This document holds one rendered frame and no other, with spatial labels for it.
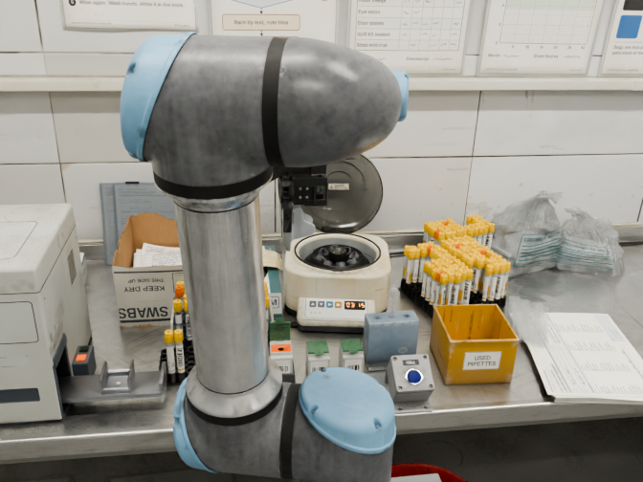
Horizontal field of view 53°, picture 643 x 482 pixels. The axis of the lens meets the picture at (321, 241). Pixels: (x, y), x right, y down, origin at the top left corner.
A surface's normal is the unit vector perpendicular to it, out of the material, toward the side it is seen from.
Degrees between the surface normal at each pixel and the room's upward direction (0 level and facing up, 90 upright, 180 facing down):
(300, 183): 90
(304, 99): 77
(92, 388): 0
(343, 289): 90
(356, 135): 106
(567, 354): 1
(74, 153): 90
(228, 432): 96
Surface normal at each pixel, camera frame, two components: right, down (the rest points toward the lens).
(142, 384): 0.03, -0.91
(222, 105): -0.12, 0.28
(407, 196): 0.14, 0.42
